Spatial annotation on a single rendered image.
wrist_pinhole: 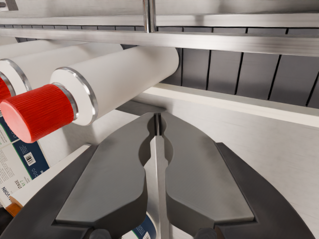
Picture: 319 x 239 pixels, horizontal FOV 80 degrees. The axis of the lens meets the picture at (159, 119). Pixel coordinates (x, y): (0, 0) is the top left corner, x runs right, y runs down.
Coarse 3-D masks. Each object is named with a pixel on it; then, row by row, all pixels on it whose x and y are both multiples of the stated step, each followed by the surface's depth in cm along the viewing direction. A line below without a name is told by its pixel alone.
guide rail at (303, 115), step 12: (156, 84) 28; (168, 84) 27; (168, 96) 26; (180, 96) 25; (192, 96) 24; (204, 96) 24; (216, 96) 23; (228, 96) 23; (240, 96) 23; (228, 108) 23; (240, 108) 22; (252, 108) 21; (264, 108) 21; (276, 108) 20; (288, 108) 20; (300, 108) 20; (312, 108) 20; (288, 120) 20; (300, 120) 19; (312, 120) 19
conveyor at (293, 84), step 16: (208, 32) 23; (224, 32) 22; (240, 32) 22; (256, 32) 21; (272, 32) 20; (288, 32) 19; (304, 32) 19; (128, 48) 30; (192, 64) 26; (208, 64) 25; (224, 64) 24; (240, 64) 24; (256, 64) 22; (272, 64) 21; (288, 64) 21; (304, 64) 20; (176, 80) 29; (192, 80) 27; (208, 80) 26; (224, 80) 25; (240, 80) 24; (256, 80) 23; (272, 80) 23; (288, 80) 21; (304, 80) 21; (256, 96) 24; (272, 96) 23; (288, 96) 22; (304, 96) 21
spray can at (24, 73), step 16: (64, 48) 24; (80, 48) 25; (96, 48) 27; (112, 48) 29; (0, 64) 19; (16, 64) 19; (32, 64) 20; (48, 64) 21; (64, 64) 22; (0, 80) 18; (16, 80) 19; (32, 80) 20; (48, 80) 21; (0, 96) 18
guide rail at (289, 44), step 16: (0, 32) 32; (16, 32) 30; (32, 32) 28; (48, 32) 26; (64, 32) 24; (80, 32) 23; (96, 32) 22; (112, 32) 20; (128, 32) 20; (144, 32) 19; (160, 32) 18; (176, 32) 18; (192, 32) 17; (192, 48) 17; (208, 48) 16; (224, 48) 16; (240, 48) 15; (256, 48) 14; (272, 48) 14; (288, 48) 13; (304, 48) 13
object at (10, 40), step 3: (0, 36) 42; (0, 39) 42; (3, 39) 42; (6, 39) 43; (9, 39) 43; (12, 39) 44; (15, 39) 44; (18, 39) 45; (0, 42) 42; (3, 42) 42; (6, 42) 43; (9, 42) 43; (12, 42) 44; (15, 42) 44; (18, 42) 45; (0, 45) 42
